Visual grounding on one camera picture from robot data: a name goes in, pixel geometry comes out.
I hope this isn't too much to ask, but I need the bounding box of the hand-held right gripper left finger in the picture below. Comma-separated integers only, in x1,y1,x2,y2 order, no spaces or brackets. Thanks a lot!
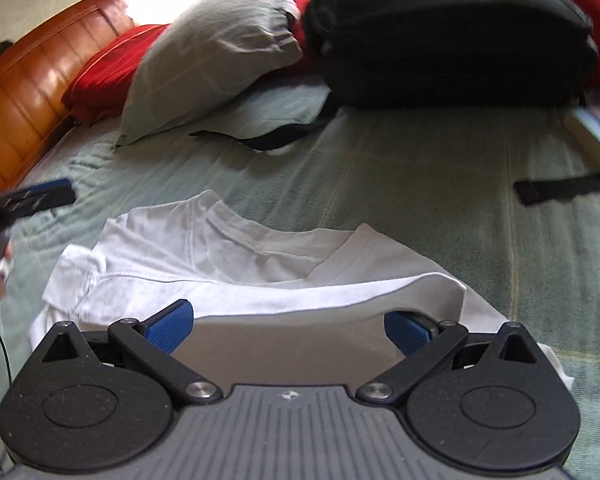
40,299,226,407

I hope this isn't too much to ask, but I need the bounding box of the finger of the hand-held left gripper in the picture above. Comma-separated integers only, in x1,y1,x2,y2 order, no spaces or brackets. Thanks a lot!
0,187,77,231
25,178,73,195

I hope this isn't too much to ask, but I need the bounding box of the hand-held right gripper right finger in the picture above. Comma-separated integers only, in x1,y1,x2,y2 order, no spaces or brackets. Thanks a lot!
356,310,551,408

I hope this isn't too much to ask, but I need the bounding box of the white t-shirt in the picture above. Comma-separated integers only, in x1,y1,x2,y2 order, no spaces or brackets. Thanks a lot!
27,189,576,396

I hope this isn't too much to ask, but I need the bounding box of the wooden headboard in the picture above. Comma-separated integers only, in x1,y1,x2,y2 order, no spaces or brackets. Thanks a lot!
0,0,133,198

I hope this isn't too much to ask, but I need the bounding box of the red folded quilt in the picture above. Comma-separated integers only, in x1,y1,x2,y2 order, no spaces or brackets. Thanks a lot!
61,23,173,126

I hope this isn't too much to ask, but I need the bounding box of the green checked bedspread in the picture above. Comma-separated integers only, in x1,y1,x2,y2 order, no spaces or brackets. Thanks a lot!
0,80,600,480

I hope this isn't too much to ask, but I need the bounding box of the grey-green pillow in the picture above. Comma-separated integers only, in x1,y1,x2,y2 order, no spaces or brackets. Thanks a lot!
115,0,311,148

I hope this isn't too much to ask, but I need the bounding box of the black backpack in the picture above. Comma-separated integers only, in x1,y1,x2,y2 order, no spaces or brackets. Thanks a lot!
189,0,600,153

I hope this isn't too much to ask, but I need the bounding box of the red cushion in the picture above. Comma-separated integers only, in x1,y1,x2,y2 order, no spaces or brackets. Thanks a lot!
292,0,600,93

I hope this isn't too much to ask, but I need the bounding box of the black cable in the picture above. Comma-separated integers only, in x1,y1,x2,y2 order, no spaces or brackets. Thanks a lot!
0,304,11,386

